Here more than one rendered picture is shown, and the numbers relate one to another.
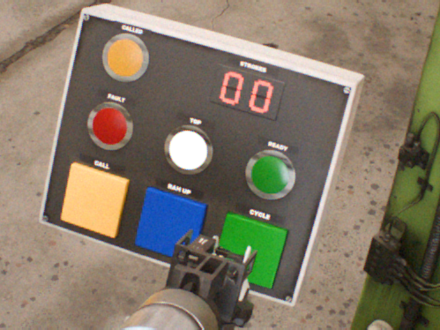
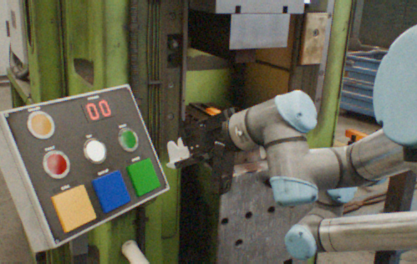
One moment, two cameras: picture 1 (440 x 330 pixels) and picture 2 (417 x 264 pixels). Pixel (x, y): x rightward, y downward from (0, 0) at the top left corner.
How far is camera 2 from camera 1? 1.02 m
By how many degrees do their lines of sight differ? 62
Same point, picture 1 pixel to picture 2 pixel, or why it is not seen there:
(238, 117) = (103, 123)
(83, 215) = (76, 219)
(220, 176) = (114, 154)
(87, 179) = (66, 198)
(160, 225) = (109, 193)
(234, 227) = (134, 170)
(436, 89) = not seen: hidden behind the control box
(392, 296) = (126, 223)
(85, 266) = not seen: outside the picture
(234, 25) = not seen: outside the picture
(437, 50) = (110, 80)
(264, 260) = (151, 175)
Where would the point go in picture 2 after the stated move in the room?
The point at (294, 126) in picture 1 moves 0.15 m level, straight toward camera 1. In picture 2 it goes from (122, 114) to (177, 124)
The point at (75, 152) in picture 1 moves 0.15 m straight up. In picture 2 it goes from (48, 190) to (43, 118)
